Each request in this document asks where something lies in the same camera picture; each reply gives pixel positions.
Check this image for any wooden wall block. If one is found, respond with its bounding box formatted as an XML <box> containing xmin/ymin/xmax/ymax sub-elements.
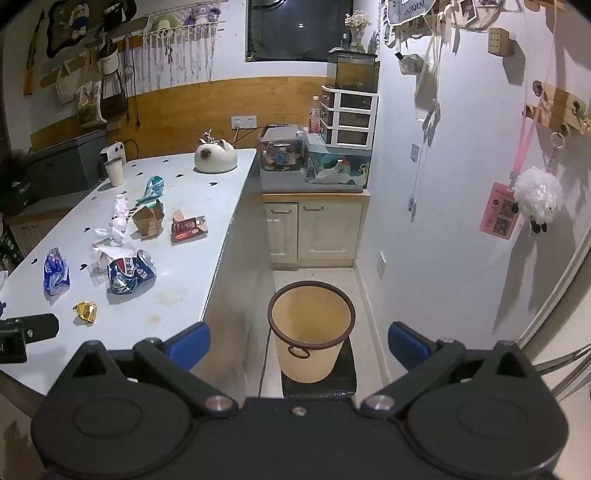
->
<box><xmin>488</xmin><ymin>27</ymin><xmax>516</xmax><ymax>59</ymax></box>

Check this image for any dark window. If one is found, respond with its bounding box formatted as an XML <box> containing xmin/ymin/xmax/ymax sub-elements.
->
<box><xmin>246</xmin><ymin>0</ymin><xmax>356</xmax><ymax>62</ymax></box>

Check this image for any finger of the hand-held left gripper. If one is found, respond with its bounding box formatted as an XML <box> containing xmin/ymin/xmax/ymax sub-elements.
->
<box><xmin>0</xmin><ymin>313</ymin><xmax>60</xmax><ymax>345</ymax></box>

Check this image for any pink card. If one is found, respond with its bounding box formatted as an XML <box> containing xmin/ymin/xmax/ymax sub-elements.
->
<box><xmin>479</xmin><ymin>182</ymin><xmax>526</xmax><ymax>240</ymax></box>

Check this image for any teal snack wrapper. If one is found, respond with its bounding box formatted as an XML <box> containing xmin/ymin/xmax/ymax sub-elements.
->
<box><xmin>136</xmin><ymin>176</ymin><xmax>166</xmax><ymax>205</ymax></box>

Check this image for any grey storage box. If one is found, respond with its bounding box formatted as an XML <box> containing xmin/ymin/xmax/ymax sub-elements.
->
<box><xmin>21</xmin><ymin>130</ymin><xmax>108</xmax><ymax>200</ymax></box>

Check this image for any gold foil wrapper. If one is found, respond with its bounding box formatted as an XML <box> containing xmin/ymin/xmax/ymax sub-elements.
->
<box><xmin>73</xmin><ymin>300</ymin><xmax>98</xmax><ymax>325</ymax></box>

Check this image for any white sheep plush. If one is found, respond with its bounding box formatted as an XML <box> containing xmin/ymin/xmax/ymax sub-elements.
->
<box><xmin>512</xmin><ymin>165</ymin><xmax>565</xmax><ymax>233</ymax></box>

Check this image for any black hanging bag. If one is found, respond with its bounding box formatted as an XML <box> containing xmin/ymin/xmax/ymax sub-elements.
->
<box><xmin>100</xmin><ymin>69</ymin><xmax>129</xmax><ymax>123</ymax></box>

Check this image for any white cat-shaped ceramic ornament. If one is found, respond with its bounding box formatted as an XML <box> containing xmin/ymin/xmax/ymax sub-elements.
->
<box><xmin>193</xmin><ymin>129</ymin><xmax>239</xmax><ymax>175</ymax></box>

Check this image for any beige tote bag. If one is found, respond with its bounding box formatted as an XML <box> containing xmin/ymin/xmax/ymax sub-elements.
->
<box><xmin>75</xmin><ymin>79</ymin><xmax>108</xmax><ymax>128</ymax></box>

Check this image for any blue white snack wrapper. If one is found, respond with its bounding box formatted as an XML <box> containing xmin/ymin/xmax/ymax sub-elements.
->
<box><xmin>43</xmin><ymin>247</ymin><xmax>71</xmax><ymax>296</ymax></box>

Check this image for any pink lanyard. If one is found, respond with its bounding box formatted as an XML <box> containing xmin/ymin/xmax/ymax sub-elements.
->
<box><xmin>509</xmin><ymin>55</ymin><xmax>555</xmax><ymax>185</ymax></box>

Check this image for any cream floor cabinet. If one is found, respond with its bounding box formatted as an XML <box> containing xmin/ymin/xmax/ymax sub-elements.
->
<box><xmin>263</xmin><ymin>193</ymin><xmax>371</xmax><ymax>271</ymax></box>

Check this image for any grey wall banner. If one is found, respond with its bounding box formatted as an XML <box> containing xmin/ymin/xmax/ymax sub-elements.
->
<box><xmin>385</xmin><ymin>0</ymin><xmax>446</xmax><ymax>27</ymax></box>

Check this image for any white macrame wall hanging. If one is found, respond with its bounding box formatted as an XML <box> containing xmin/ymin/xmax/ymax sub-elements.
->
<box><xmin>141</xmin><ymin>7</ymin><xmax>228</xmax><ymax>90</ymax></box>

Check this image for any white drawer unit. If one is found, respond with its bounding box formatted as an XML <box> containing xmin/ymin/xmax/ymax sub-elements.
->
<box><xmin>321</xmin><ymin>85</ymin><xmax>380</xmax><ymax>149</ymax></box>

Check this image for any teal printed box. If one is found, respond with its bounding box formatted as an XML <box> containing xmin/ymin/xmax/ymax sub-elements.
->
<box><xmin>304</xmin><ymin>137</ymin><xmax>373</xmax><ymax>188</ymax></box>

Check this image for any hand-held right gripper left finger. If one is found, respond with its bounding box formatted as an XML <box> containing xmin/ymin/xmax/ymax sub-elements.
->
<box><xmin>69</xmin><ymin>322</ymin><xmax>240</xmax><ymax>415</ymax></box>

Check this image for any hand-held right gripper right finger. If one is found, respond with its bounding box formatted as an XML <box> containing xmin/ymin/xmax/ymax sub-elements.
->
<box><xmin>359</xmin><ymin>322</ymin><xmax>532</xmax><ymax>418</ymax></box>

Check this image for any glass fish tank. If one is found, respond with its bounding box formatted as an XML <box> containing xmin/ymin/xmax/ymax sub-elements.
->
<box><xmin>326</xmin><ymin>49</ymin><xmax>380</xmax><ymax>93</ymax></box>

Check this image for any crumpled white paper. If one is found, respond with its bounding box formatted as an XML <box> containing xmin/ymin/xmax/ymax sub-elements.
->
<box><xmin>92</xmin><ymin>217</ymin><xmax>129</xmax><ymax>247</ymax></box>

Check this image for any brown cardboard box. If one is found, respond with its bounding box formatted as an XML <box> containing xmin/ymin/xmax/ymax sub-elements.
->
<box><xmin>131</xmin><ymin>199</ymin><xmax>166</xmax><ymax>240</ymax></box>

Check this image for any red snack box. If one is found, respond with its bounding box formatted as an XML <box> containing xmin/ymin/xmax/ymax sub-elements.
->
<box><xmin>170</xmin><ymin>215</ymin><xmax>209</xmax><ymax>244</ymax></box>

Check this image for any beige plastic bin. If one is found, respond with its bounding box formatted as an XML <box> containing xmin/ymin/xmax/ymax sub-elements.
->
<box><xmin>268</xmin><ymin>280</ymin><xmax>356</xmax><ymax>385</ymax></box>

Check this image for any wooden hook rack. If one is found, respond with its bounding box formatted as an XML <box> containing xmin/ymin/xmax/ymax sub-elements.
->
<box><xmin>524</xmin><ymin>83</ymin><xmax>591</xmax><ymax>136</ymax></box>

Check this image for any vase with dried flowers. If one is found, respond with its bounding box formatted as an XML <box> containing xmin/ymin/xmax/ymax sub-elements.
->
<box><xmin>344</xmin><ymin>10</ymin><xmax>371</xmax><ymax>53</ymax></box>

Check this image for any black paper bag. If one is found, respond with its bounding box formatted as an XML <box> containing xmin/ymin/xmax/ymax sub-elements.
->
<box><xmin>0</xmin><ymin>150</ymin><xmax>34</xmax><ymax>216</ymax></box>

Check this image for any small white heater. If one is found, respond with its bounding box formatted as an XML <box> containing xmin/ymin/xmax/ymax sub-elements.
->
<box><xmin>100</xmin><ymin>141</ymin><xmax>127</xmax><ymax>178</ymax></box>

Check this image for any white cup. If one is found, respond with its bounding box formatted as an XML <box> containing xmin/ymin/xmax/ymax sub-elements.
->
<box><xmin>103</xmin><ymin>157</ymin><xmax>126</xmax><ymax>187</ymax></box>

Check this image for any clear plastic container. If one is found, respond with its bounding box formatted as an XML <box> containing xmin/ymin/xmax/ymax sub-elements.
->
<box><xmin>257</xmin><ymin>124</ymin><xmax>309</xmax><ymax>172</ymax></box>

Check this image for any silver foil wrapper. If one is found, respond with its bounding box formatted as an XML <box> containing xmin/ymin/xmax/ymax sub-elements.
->
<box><xmin>89</xmin><ymin>244</ymin><xmax>137</xmax><ymax>288</ymax></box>

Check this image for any crushed blue soda can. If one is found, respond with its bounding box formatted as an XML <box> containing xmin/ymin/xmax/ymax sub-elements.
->
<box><xmin>106</xmin><ymin>250</ymin><xmax>157</xmax><ymax>295</ymax></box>

